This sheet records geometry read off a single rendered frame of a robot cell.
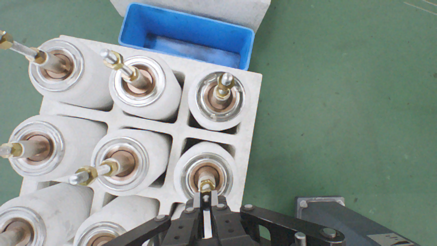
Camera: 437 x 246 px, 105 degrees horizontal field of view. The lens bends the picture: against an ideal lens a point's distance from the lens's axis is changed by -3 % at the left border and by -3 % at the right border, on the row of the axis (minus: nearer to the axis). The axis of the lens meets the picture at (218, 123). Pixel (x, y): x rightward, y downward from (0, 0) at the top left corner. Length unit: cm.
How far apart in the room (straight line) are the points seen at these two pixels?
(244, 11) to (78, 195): 49
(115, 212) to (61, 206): 9
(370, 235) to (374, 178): 29
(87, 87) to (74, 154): 10
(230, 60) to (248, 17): 14
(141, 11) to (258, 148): 47
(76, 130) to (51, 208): 11
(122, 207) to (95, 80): 20
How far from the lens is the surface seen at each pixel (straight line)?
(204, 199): 17
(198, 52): 56
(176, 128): 33
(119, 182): 28
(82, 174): 21
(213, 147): 26
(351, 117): 68
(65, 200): 38
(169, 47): 57
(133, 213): 32
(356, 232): 48
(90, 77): 32
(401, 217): 84
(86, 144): 34
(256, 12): 46
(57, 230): 36
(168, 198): 35
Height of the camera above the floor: 50
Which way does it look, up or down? 84 degrees down
